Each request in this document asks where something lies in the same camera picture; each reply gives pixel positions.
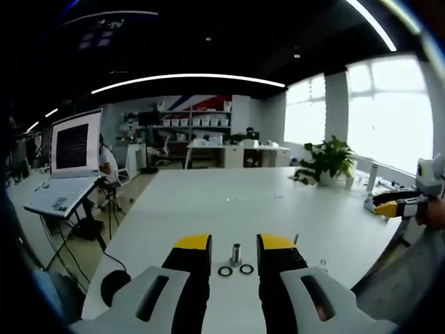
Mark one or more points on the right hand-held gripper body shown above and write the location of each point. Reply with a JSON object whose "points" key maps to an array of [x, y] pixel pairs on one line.
{"points": [[431, 177]]}

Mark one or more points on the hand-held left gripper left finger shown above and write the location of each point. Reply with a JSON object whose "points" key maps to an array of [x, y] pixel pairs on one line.
{"points": [[153, 295]]}

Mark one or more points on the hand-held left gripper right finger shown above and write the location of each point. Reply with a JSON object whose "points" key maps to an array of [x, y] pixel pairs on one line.
{"points": [[299, 299]]}

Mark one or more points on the black washer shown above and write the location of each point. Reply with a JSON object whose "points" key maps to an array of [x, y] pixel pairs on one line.
{"points": [[220, 271], [241, 269]]}

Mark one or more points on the metal threaded stud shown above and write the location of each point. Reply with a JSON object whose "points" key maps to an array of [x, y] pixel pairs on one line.
{"points": [[236, 252]]}

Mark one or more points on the person's right hand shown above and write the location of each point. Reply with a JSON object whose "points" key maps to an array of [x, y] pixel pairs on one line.
{"points": [[436, 214]]}

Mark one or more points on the white upright box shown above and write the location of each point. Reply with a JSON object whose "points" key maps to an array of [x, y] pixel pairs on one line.
{"points": [[372, 179]]}

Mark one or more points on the black round mouse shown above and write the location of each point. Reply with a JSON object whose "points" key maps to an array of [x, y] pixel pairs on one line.
{"points": [[114, 287]]}

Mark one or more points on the small metal bolt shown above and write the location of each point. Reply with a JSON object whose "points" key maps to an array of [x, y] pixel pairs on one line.
{"points": [[296, 240]]}

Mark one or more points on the green potted plant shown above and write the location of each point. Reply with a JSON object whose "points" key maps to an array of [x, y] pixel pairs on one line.
{"points": [[328, 160]]}

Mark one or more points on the black laptop stand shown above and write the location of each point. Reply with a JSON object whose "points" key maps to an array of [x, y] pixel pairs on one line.
{"points": [[88, 215]]}

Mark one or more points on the white office chair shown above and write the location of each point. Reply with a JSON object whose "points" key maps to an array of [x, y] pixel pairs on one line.
{"points": [[121, 163]]}

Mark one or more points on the white laptop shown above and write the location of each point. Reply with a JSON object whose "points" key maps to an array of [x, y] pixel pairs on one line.
{"points": [[62, 188]]}

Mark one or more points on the white background desk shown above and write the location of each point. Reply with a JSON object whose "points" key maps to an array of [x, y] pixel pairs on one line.
{"points": [[240, 153]]}

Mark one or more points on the straight ceiling light strip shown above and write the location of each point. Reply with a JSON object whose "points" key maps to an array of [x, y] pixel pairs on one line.
{"points": [[373, 22]]}

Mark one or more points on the white storage shelf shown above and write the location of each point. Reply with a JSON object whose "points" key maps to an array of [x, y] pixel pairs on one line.
{"points": [[194, 121]]}

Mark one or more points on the curved ceiling light strip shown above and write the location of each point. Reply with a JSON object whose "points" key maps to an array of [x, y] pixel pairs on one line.
{"points": [[187, 79]]}

